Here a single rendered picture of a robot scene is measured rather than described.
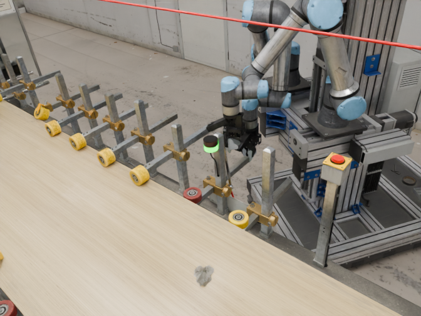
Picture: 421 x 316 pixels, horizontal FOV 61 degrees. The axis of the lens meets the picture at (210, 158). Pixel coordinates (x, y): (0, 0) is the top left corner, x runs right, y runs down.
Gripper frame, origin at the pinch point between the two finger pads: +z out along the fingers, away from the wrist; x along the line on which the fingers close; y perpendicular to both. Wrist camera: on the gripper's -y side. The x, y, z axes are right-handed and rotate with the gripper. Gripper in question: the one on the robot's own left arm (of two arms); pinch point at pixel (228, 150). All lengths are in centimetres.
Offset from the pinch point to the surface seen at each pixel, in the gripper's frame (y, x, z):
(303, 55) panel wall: 0, 269, 53
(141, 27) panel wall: -274, 391, 66
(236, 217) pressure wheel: 13.3, -32.5, 8.6
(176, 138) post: -23.8, -4.3, -5.7
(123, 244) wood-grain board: -24, -57, 9
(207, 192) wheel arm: -5.5, -16.6, 13.1
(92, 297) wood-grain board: -22, -80, 9
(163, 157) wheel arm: -29.5, -8.9, 2.9
